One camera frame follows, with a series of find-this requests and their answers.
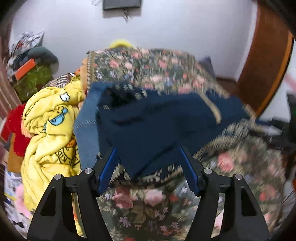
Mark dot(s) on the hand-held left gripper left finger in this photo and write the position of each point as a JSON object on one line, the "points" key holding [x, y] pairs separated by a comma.
{"points": [[108, 169]]}

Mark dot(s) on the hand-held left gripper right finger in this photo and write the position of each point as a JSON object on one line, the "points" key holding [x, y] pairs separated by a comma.
{"points": [[188, 166]]}

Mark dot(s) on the navy blue knit garment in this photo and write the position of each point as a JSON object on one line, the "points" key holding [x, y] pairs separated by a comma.
{"points": [[150, 129]]}

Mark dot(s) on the blue denim jeans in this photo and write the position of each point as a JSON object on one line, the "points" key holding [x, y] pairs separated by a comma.
{"points": [[85, 129]]}

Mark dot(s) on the floral bedspread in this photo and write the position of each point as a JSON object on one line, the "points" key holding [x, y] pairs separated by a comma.
{"points": [[150, 201]]}

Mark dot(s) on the yellow cartoon blanket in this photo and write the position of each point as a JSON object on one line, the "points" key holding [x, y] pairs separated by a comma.
{"points": [[46, 148]]}

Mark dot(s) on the navy dotted garment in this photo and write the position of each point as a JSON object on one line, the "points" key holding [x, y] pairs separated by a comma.
{"points": [[129, 92]]}

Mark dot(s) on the brown cloth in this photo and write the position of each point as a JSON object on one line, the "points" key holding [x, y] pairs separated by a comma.
{"points": [[15, 160]]}

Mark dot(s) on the striped cushion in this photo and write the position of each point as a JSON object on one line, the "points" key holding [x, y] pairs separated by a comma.
{"points": [[59, 80]]}

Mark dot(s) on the grey backpack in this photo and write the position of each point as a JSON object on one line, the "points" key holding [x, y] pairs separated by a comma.
{"points": [[208, 66]]}

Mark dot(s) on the green box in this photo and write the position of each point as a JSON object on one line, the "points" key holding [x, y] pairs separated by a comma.
{"points": [[32, 81]]}

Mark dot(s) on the red striped cloth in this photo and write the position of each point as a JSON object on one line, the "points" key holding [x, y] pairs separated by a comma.
{"points": [[9, 97]]}

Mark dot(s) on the yellow pillow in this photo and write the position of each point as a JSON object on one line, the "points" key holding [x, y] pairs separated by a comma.
{"points": [[120, 43]]}

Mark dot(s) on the orange box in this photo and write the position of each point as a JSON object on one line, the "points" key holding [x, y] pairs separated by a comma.
{"points": [[24, 69]]}

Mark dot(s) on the dark grey cushion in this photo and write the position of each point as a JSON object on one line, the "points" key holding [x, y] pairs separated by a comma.
{"points": [[44, 54]]}

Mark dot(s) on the wooden door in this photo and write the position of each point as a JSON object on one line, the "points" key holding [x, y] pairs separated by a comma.
{"points": [[263, 58]]}

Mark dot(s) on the pile of magazines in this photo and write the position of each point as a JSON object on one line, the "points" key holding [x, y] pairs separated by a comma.
{"points": [[25, 40]]}

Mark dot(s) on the black wall television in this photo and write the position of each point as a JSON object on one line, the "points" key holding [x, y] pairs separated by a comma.
{"points": [[122, 4]]}

